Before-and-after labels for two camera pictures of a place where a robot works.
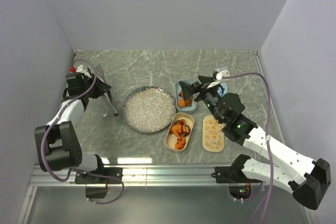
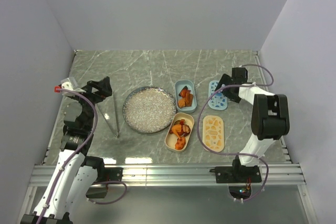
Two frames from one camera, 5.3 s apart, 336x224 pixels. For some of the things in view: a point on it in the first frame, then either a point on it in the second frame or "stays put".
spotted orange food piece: x=180 y=144 stays put
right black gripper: x=189 y=89 to x=226 y=80
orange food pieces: x=188 y=103 stays put
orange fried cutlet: x=181 y=103 stays put
